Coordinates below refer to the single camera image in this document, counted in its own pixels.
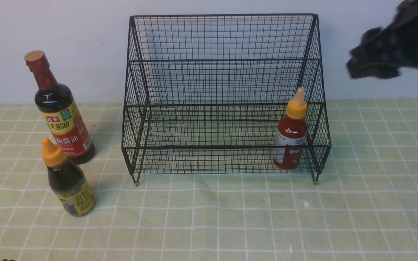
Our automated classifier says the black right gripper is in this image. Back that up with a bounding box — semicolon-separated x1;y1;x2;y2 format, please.
347;0;418;79

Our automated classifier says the small red chili sauce bottle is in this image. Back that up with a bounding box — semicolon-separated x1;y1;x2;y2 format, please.
272;87;308;170

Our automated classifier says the tall soy sauce bottle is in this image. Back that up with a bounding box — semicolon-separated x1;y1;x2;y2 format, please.
24;50;95;165

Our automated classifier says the small dark vinegar bottle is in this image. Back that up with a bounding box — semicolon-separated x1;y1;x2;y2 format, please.
41;137;96;217

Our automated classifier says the green checkered tablecloth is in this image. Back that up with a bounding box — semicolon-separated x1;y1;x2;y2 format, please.
0;99;418;261

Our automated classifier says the black wire mesh shelf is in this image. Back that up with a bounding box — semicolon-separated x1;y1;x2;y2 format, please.
121;13;332;185

